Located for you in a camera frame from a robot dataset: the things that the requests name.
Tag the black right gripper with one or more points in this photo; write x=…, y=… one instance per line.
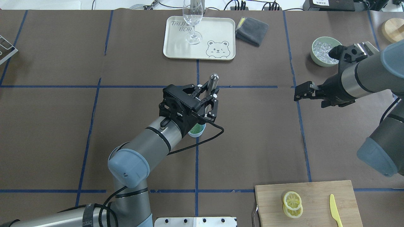
x=334, y=89

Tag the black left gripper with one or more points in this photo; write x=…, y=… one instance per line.
x=187, y=121

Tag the steel muddler black tip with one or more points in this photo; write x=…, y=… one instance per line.
x=211, y=87

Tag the yellow lemon slice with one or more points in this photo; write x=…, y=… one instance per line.
x=196, y=129
x=292, y=200
x=293, y=213

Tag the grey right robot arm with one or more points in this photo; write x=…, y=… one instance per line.
x=364, y=72

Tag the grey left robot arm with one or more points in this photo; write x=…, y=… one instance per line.
x=130, y=164

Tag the light blue paper cup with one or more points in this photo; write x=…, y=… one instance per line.
x=201, y=103

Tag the green bowl of ice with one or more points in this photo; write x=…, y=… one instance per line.
x=320, y=49

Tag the cream bear print tray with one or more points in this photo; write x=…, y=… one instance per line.
x=218, y=39

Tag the stainless steel ice scoop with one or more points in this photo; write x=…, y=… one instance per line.
x=368, y=48

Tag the dark grey folded cloth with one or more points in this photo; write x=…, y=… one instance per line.
x=251, y=30

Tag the clear wine glass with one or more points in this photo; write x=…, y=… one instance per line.
x=193, y=14

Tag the round wooden stand base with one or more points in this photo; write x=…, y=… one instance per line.
x=393, y=30

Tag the bamboo cutting board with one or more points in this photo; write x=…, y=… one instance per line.
x=315, y=201

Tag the yellow plastic knife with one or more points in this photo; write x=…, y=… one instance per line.
x=334, y=211

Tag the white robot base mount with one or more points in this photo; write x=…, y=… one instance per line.
x=196, y=222

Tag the white wire cup rack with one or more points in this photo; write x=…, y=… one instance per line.
x=7, y=50

